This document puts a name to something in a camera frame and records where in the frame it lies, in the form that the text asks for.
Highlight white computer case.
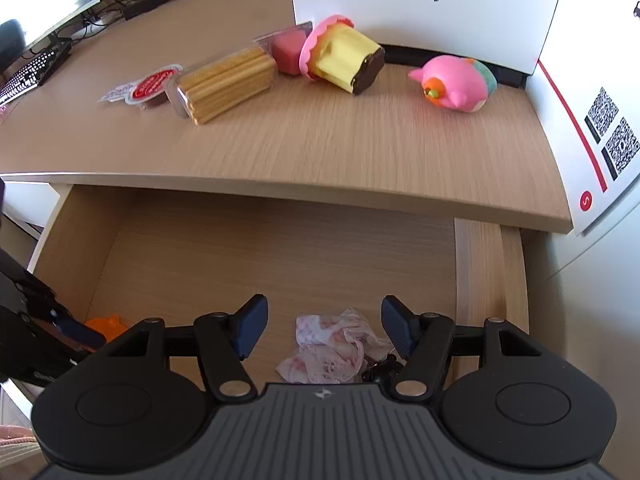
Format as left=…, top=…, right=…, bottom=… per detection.
left=287, top=0, right=571, bottom=87

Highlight black power adapter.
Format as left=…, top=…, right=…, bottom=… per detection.
left=122, top=0, right=168, bottom=20

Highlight pink squishy bird toy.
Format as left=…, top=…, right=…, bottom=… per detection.
left=407, top=54, right=498, bottom=113

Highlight narrow white desk drawer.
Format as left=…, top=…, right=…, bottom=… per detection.
left=0, top=180, right=61, bottom=231

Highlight pink cube in clear pack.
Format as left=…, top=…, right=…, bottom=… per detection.
left=252, top=22, right=313, bottom=77

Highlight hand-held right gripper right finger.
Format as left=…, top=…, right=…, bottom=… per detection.
left=381, top=295, right=545, bottom=403

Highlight small black and white charm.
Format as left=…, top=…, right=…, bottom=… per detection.
left=361, top=354, right=401, bottom=383

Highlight orange plastic toy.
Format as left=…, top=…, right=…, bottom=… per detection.
left=84, top=314, right=128, bottom=346

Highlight pink knit cloth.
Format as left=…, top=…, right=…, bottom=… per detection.
left=0, top=424, right=40, bottom=466

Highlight red-lid jelly cup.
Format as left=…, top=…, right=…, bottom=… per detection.
left=122, top=63, right=183, bottom=110

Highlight white sign board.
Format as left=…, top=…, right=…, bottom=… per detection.
left=525, top=0, right=640, bottom=237

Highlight wide white desk drawer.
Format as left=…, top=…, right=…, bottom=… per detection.
left=27, top=184, right=530, bottom=391

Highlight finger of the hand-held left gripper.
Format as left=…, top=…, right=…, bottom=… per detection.
left=50, top=309, right=107, bottom=352

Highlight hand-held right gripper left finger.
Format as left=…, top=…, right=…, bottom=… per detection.
left=107, top=294, right=268, bottom=403

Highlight clear box of biscuit sticks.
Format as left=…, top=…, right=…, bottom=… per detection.
left=165, top=42, right=278, bottom=127

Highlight white pink lace cloth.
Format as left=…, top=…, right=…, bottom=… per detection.
left=276, top=307, right=396, bottom=386

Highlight black keyboard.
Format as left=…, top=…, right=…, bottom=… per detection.
left=0, top=42, right=73, bottom=106

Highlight pink and yellow cupcake toy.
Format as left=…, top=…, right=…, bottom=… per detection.
left=299, top=14, right=387, bottom=96

